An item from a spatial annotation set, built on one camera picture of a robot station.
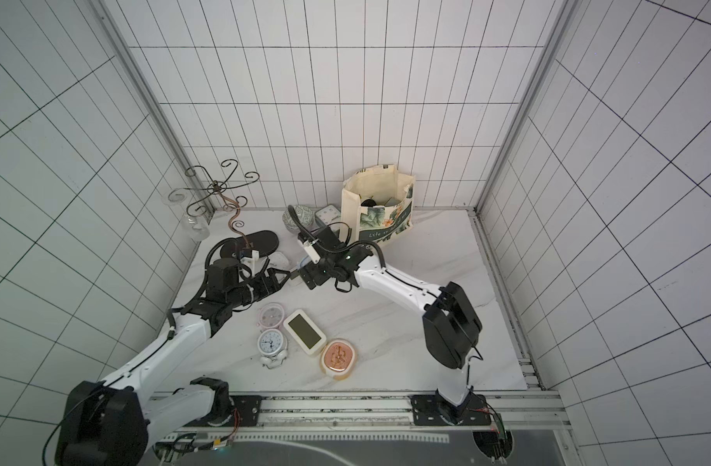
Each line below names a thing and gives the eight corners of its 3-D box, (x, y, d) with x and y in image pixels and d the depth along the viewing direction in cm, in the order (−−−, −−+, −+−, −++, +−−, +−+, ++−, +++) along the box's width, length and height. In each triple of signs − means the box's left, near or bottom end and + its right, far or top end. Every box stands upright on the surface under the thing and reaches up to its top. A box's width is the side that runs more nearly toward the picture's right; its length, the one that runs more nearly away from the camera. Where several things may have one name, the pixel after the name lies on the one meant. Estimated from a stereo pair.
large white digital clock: (283, 327, 88) (281, 323, 85) (302, 312, 91) (300, 308, 88) (309, 358, 82) (308, 355, 79) (328, 341, 85) (327, 337, 83)
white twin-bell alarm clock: (254, 369, 80) (251, 366, 77) (262, 332, 86) (260, 328, 84) (284, 369, 80) (282, 366, 77) (290, 332, 86) (288, 328, 84)
